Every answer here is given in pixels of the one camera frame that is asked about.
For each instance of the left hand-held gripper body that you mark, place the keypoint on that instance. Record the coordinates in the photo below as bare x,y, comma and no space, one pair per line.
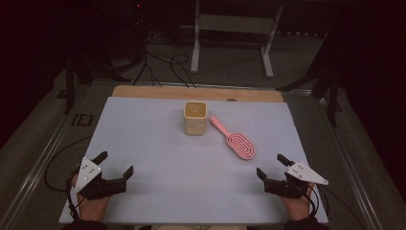
91,183

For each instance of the white metal stand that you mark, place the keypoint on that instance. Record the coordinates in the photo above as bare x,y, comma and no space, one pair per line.
236,24

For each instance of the cream square cup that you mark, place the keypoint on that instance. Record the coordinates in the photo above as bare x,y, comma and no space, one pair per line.
194,126

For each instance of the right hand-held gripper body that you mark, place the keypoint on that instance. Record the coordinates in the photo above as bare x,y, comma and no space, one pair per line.
287,188

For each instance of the person's right hand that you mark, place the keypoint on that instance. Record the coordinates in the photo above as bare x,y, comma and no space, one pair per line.
297,207

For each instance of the black tripod stand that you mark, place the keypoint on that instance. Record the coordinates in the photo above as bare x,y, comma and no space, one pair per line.
332,92

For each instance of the pink hairbrush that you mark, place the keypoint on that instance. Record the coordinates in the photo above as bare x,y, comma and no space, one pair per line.
220,126

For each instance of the metal floor rail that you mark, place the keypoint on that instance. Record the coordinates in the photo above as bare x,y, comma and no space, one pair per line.
35,172
348,166

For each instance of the person's left hand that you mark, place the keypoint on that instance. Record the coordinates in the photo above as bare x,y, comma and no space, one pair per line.
92,207

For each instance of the dark equipment rack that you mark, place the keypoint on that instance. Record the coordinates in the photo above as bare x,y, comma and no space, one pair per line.
139,28

